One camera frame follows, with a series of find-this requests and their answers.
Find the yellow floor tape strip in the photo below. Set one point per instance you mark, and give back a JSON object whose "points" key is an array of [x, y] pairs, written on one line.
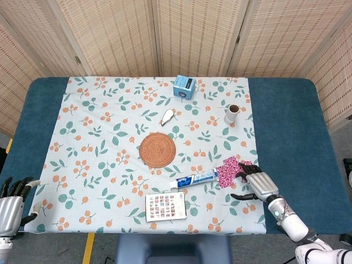
{"points": [[88, 248]]}

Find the round woven rattan coaster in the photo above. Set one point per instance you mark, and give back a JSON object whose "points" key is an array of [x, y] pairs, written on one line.
{"points": [[157, 150]]}

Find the bamboo folding screen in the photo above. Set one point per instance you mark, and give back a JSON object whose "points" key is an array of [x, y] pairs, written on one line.
{"points": [[192, 35]]}

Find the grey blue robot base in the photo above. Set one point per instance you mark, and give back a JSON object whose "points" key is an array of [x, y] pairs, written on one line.
{"points": [[173, 248]]}

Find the teal table cover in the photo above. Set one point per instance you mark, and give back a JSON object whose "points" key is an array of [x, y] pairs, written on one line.
{"points": [[288, 132]]}

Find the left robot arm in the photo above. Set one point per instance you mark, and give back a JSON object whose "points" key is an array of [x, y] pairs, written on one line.
{"points": [[5, 246]]}

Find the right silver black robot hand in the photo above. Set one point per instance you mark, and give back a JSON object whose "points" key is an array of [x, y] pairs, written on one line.
{"points": [[261, 185]]}

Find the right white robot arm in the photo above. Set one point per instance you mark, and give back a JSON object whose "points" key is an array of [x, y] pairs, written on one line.
{"points": [[294, 225]]}

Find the floral leaf print tablecloth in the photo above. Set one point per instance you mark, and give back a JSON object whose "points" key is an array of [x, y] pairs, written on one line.
{"points": [[110, 154]]}

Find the small white cup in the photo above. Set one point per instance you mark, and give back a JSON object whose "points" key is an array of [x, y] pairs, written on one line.
{"points": [[230, 116]]}

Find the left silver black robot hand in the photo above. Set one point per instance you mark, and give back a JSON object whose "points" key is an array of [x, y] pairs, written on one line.
{"points": [[9, 211]]}

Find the brass screen hinge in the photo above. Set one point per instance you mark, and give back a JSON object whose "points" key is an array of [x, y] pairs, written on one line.
{"points": [[78, 60], [237, 38]]}

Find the blue cardboard box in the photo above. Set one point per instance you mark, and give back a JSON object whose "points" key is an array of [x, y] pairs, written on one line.
{"points": [[183, 88]]}

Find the blue white toothpaste tube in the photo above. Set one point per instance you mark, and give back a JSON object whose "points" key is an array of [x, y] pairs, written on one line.
{"points": [[195, 179]]}

